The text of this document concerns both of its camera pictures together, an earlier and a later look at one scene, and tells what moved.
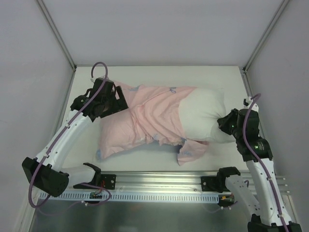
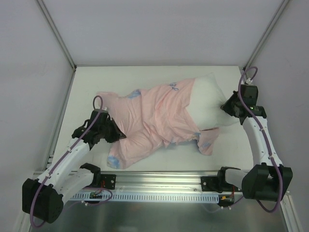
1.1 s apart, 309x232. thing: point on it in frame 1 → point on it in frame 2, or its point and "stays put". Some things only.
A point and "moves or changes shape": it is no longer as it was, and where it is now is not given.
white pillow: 200,108 moves or changes shape
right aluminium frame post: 281,8 stays put
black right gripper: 227,123 → 231,106
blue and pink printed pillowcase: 152,115 moves or changes shape
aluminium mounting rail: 148,182 stays put
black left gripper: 117,101 → 111,130
